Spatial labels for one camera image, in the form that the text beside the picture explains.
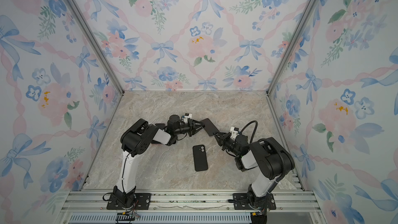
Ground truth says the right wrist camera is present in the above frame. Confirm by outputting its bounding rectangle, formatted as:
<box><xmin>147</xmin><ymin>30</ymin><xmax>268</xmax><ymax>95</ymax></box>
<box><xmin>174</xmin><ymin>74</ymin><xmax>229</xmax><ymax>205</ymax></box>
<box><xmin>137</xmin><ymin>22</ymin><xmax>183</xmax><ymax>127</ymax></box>
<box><xmin>230</xmin><ymin>127</ymin><xmax>239</xmax><ymax>140</ymax></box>

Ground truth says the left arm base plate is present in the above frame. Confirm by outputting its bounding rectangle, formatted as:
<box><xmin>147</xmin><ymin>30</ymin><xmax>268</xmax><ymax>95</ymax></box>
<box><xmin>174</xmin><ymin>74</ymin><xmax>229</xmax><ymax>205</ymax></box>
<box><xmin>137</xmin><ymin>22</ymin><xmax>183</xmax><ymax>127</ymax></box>
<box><xmin>103</xmin><ymin>192</ymin><xmax>151</xmax><ymax>211</ymax></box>

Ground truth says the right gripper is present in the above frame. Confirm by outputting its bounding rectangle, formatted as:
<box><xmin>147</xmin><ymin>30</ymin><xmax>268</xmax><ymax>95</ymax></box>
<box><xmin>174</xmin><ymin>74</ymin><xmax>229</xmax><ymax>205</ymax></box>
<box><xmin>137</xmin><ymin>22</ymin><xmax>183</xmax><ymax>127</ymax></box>
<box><xmin>214</xmin><ymin>132</ymin><xmax>241</xmax><ymax>159</ymax></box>

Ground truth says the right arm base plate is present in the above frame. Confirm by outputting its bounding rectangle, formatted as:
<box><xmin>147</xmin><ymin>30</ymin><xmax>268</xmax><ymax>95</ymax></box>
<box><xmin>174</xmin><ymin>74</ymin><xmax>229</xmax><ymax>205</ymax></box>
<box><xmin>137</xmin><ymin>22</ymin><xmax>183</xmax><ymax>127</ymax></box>
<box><xmin>228</xmin><ymin>192</ymin><xmax>276</xmax><ymax>211</ymax></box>

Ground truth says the purple-edged black phone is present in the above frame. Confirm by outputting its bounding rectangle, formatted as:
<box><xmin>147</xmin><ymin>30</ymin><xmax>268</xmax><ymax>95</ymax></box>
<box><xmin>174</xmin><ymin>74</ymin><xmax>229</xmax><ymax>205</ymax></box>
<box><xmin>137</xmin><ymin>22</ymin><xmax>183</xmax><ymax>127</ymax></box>
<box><xmin>155</xmin><ymin>123</ymin><xmax>166</xmax><ymax>130</ymax></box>

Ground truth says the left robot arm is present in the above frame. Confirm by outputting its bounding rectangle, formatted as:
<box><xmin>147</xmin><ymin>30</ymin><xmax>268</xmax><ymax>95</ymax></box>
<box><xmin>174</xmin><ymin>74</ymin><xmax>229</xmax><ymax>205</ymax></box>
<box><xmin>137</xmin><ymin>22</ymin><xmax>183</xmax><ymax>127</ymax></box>
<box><xmin>109</xmin><ymin>114</ymin><xmax>205</xmax><ymax>209</ymax></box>

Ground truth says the left corner aluminium post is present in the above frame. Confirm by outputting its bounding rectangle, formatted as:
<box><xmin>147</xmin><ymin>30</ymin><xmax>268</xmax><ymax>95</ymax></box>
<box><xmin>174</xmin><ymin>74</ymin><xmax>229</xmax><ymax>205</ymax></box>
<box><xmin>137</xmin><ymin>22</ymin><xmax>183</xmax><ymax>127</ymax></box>
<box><xmin>64</xmin><ymin>0</ymin><xmax>124</xmax><ymax>95</ymax></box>

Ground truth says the black phone case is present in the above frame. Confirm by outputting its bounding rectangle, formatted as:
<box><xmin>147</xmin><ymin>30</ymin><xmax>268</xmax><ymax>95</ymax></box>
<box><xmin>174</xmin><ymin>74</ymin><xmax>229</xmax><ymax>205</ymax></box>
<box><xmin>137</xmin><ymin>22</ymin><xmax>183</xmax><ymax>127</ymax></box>
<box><xmin>192</xmin><ymin>145</ymin><xmax>208</xmax><ymax>172</ymax></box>

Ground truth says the corner aluminium post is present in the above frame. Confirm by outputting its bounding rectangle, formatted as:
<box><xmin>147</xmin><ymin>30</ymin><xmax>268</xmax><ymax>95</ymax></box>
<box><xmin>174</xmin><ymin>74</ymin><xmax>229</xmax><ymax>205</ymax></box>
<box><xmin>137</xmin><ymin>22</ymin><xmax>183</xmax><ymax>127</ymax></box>
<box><xmin>266</xmin><ymin>0</ymin><xmax>319</xmax><ymax>97</ymax></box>
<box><xmin>64</xmin><ymin>0</ymin><xmax>124</xmax><ymax>95</ymax></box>

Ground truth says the aluminium rail frame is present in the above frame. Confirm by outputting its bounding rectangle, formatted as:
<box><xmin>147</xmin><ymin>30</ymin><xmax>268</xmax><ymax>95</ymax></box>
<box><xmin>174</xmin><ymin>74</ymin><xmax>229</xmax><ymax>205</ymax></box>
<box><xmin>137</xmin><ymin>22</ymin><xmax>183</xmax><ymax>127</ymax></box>
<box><xmin>55</xmin><ymin>190</ymin><xmax>326</xmax><ymax>224</ymax></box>

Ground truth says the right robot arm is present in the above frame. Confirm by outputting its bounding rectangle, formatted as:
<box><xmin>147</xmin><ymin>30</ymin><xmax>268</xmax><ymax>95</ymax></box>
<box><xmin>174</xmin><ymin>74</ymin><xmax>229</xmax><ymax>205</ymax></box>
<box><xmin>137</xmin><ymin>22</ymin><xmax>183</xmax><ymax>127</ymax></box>
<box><xmin>214</xmin><ymin>132</ymin><xmax>295</xmax><ymax>209</ymax></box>

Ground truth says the right corner aluminium post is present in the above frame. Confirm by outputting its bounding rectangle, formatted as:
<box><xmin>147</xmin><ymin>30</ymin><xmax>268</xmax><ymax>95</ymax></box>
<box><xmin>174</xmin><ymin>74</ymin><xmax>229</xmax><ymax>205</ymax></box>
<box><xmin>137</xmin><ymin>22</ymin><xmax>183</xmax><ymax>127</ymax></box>
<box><xmin>266</xmin><ymin>0</ymin><xmax>319</xmax><ymax>97</ymax></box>

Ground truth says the grey-edged black phone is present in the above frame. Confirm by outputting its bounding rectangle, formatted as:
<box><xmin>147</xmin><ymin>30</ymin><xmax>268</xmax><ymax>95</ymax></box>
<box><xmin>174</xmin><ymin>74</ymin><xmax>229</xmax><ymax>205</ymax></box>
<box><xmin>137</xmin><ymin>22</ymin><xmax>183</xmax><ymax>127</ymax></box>
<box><xmin>201</xmin><ymin>118</ymin><xmax>219</xmax><ymax>137</ymax></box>

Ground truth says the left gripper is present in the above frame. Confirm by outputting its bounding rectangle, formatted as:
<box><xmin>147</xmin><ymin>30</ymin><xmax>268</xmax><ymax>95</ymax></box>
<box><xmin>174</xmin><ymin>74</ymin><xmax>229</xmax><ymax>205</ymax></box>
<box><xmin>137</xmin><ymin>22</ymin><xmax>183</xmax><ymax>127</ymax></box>
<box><xmin>174</xmin><ymin>119</ymin><xmax>205</xmax><ymax>138</ymax></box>

